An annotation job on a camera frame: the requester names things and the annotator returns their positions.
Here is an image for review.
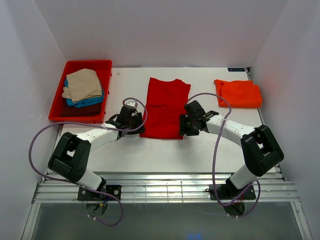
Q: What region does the folded orange t shirt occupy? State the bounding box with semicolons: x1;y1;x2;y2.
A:
214;79;263;109

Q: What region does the dark maroon folded t shirt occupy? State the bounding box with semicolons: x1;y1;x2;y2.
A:
60;102;102;117

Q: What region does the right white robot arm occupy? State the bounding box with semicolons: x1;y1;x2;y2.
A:
179;110;284;199

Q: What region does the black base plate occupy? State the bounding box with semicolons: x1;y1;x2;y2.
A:
77;184;122;202
205;184;256;200

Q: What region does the beige folded t shirt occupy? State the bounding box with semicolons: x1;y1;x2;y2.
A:
62;68;102;103

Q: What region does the red t shirt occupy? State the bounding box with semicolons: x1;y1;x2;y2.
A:
139;77;191;140

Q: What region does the aluminium rail frame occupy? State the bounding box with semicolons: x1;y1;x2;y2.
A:
20;66;313;240

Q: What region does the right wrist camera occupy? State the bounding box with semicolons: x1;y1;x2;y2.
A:
184;100;206;119

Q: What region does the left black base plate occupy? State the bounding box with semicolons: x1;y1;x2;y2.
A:
77;184;122;202

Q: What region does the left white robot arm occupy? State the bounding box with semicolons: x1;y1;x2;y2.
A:
48;112;145;200

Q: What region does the blue folded t shirt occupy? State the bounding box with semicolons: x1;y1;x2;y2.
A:
63;81;105;108

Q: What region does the blue table label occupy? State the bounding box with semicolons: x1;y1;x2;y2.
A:
227;67;246;72

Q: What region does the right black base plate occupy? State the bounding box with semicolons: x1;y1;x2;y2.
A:
205;184;256;200

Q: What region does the red plastic bin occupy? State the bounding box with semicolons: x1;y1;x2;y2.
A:
48;59;112;124

